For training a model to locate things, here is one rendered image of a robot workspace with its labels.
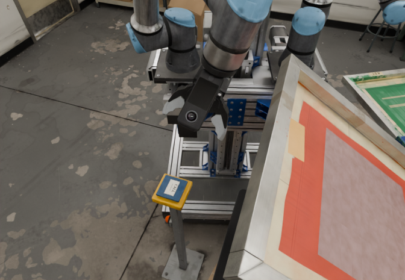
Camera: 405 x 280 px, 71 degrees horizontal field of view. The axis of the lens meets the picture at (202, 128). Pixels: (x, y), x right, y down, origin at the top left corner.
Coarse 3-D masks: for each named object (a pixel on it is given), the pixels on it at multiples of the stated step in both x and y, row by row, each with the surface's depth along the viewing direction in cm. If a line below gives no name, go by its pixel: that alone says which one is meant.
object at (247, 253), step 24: (288, 72) 70; (312, 72) 77; (288, 96) 65; (336, 96) 78; (288, 120) 61; (360, 120) 79; (264, 144) 56; (384, 144) 82; (264, 168) 50; (264, 192) 48; (240, 216) 47; (264, 216) 45; (240, 240) 43; (264, 240) 43; (240, 264) 39; (264, 264) 41
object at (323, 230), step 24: (288, 192) 56; (312, 192) 59; (336, 192) 64; (288, 216) 53; (312, 216) 56; (336, 216) 60; (360, 216) 64; (288, 240) 50; (312, 240) 53; (336, 240) 56; (360, 240) 60; (384, 240) 64; (312, 264) 50; (336, 264) 53; (360, 264) 57; (384, 264) 60
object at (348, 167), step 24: (312, 120) 72; (312, 144) 68; (336, 144) 73; (312, 168) 63; (336, 168) 68; (360, 168) 74; (384, 168) 80; (360, 192) 68; (384, 192) 74; (384, 216) 69
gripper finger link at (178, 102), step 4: (180, 96) 59; (172, 100) 61; (176, 100) 60; (180, 100) 60; (184, 100) 60; (168, 104) 62; (172, 104) 62; (176, 104) 61; (180, 104) 61; (164, 108) 64; (168, 108) 63; (172, 108) 62; (164, 112) 65; (168, 112) 64
